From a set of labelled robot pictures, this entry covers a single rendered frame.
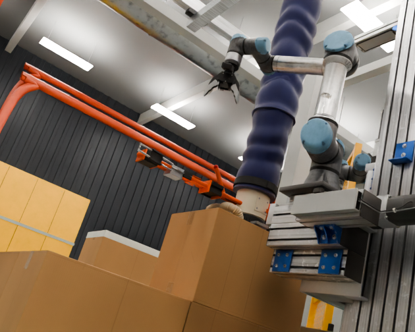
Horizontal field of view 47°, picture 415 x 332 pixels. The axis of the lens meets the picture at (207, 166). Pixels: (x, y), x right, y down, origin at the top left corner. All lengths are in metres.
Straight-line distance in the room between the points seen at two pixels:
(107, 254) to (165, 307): 1.95
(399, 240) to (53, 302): 1.18
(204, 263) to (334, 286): 0.52
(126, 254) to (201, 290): 1.94
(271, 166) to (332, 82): 0.64
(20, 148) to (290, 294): 11.07
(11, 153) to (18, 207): 3.63
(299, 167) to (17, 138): 9.73
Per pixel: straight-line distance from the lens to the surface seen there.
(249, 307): 2.10
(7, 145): 12.77
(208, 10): 4.17
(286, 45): 2.67
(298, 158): 3.99
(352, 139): 5.95
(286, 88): 2.53
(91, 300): 1.74
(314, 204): 1.59
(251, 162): 2.36
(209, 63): 8.23
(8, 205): 9.24
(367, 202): 1.52
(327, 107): 1.84
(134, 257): 3.86
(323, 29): 8.80
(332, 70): 1.93
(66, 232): 9.50
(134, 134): 10.61
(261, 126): 2.44
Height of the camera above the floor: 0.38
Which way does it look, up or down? 21 degrees up
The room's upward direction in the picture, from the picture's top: 17 degrees clockwise
